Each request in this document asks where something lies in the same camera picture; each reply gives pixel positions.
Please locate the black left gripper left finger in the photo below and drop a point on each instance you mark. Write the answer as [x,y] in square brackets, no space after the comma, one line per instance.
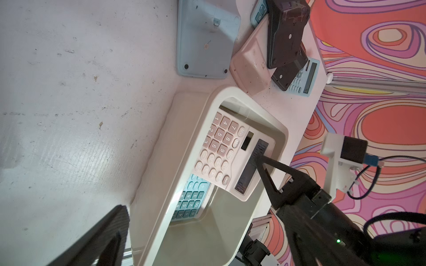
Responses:
[104,243]

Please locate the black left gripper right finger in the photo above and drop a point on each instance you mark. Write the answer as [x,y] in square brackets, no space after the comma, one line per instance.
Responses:
[310,244]

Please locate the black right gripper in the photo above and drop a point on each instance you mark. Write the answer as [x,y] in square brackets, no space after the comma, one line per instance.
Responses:
[404,248]

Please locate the pink calculator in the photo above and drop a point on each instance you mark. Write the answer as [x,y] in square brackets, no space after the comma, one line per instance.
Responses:
[228,154]
[249,65]

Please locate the cream plastic storage box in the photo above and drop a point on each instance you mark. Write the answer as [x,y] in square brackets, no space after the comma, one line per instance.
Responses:
[214,238]

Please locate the teal calculator with display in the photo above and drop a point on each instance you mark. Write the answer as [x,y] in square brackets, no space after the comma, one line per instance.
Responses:
[303,83]

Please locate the teal calculator at back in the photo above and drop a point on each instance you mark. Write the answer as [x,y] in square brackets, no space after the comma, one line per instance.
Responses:
[259,12]

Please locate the light blue calculator far left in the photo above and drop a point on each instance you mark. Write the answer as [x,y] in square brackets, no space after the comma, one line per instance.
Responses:
[206,34]

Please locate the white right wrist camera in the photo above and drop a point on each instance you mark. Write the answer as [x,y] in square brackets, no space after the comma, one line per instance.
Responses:
[346,155]

